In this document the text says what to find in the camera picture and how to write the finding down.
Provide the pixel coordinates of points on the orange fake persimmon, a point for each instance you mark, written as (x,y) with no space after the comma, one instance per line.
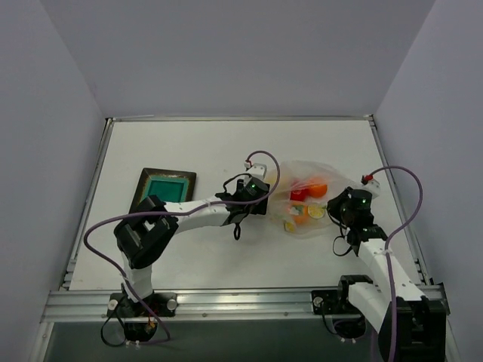
(301,219)

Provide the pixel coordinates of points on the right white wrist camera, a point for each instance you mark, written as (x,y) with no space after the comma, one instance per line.
(370,184)

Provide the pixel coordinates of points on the clear plastic bag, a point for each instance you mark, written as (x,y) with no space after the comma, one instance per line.
(301,174)

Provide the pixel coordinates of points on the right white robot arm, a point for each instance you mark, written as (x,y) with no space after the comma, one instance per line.
(409,325)

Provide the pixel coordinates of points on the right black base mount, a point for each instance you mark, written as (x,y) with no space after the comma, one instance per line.
(340,319)

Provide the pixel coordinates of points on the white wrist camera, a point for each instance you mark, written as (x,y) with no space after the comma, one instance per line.
(255,169)
(370,184)

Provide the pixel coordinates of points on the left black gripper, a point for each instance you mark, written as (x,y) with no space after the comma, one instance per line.
(262,197)

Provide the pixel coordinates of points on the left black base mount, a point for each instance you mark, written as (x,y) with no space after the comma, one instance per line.
(140,322)

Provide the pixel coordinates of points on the red fake apple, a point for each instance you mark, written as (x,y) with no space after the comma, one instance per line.
(299,194)

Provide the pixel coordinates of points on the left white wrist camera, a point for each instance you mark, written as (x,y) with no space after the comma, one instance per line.
(255,169)

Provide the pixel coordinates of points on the dark teal square plate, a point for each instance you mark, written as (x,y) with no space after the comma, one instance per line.
(167,185)

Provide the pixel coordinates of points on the orange fake tangerine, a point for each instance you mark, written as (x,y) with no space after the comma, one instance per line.
(317,190)

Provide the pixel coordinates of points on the aluminium front rail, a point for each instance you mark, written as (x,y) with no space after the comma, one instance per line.
(196,305)

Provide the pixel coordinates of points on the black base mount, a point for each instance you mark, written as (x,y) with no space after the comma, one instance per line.
(340,319)
(140,322)

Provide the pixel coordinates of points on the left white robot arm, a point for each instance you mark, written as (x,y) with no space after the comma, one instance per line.
(143,239)

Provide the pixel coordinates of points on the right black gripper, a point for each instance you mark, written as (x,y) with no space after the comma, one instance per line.
(340,206)

